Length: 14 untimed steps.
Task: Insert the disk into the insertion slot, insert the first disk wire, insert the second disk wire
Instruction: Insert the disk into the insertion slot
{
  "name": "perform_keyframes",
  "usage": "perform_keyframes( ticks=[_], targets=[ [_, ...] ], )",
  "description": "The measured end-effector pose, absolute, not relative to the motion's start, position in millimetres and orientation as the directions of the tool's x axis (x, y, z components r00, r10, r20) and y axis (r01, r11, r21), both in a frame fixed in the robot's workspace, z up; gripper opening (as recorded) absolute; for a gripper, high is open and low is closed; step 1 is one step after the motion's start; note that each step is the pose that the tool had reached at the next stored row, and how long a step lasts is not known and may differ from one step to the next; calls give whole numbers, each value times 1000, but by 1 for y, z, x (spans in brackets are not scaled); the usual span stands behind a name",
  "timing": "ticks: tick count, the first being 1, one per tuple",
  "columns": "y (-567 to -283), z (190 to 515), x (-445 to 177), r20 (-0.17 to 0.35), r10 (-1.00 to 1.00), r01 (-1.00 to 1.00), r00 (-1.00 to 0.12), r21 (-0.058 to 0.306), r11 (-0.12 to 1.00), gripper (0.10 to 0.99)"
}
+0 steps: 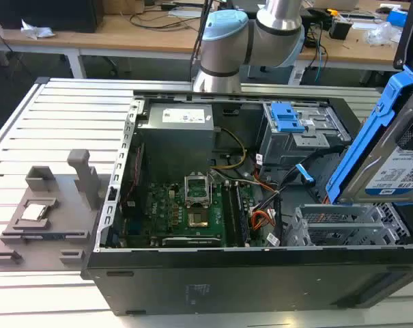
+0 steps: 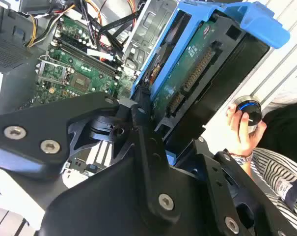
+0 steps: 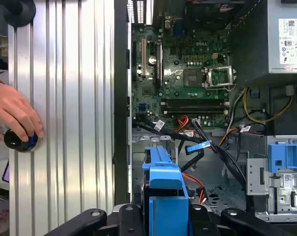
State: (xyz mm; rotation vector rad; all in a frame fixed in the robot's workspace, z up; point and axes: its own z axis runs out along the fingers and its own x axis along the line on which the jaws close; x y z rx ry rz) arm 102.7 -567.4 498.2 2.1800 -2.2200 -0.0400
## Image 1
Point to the hard disk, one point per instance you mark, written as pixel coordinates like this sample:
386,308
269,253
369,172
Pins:
363,160

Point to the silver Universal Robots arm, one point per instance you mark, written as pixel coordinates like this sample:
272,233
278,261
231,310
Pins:
278,44

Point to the metal disk bay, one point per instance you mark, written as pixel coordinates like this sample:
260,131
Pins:
329,232

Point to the RAM slot black clips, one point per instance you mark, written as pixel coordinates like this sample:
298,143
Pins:
233,215
244,215

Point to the RAM slot white clips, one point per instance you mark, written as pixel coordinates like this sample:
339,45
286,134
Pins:
239,215

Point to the clear plastic bag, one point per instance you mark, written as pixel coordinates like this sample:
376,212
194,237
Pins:
383,34

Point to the blue cardboard box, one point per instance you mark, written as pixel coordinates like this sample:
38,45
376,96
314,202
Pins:
397,17

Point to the cluttered wooden desk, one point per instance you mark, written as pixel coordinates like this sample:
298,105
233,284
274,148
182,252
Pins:
356,51

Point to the small black box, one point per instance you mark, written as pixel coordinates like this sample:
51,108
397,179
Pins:
341,29

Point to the yellow black tool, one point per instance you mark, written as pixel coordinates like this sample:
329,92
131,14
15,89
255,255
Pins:
331,13

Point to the blue drive latch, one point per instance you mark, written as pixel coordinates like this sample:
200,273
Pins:
284,116

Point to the grey optical drive cage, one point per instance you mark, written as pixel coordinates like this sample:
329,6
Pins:
295,150

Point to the grey power supply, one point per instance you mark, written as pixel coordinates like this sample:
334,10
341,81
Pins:
175,147

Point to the CPU socket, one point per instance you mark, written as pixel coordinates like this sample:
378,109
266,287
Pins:
199,219

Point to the long wooden desk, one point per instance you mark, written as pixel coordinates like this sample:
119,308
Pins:
124,37

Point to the black graphics card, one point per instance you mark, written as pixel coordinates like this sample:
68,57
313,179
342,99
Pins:
192,241

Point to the green Dell motherboard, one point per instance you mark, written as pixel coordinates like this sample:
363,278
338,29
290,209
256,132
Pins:
165,212

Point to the black PC case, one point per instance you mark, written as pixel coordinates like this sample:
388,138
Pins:
226,287

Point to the large black box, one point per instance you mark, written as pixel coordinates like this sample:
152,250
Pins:
45,13

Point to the crumpled white paper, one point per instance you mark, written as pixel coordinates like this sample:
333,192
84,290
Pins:
37,30

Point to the grey parts rack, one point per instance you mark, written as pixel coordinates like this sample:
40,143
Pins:
66,212

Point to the dark RAM stick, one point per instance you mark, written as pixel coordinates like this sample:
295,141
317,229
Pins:
49,236

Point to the silver CPU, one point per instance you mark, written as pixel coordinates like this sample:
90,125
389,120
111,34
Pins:
35,212

